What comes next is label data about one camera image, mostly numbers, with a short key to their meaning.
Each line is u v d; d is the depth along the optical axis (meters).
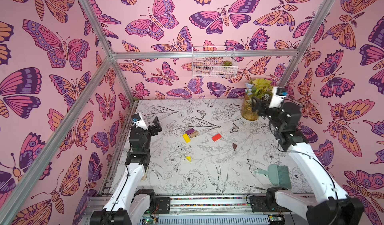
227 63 0.92
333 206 0.37
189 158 0.88
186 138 0.98
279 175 0.82
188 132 1.00
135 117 0.66
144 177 0.81
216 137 1.00
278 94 0.60
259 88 0.97
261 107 0.64
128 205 0.44
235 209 0.73
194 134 1.00
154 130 0.71
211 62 0.95
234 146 0.93
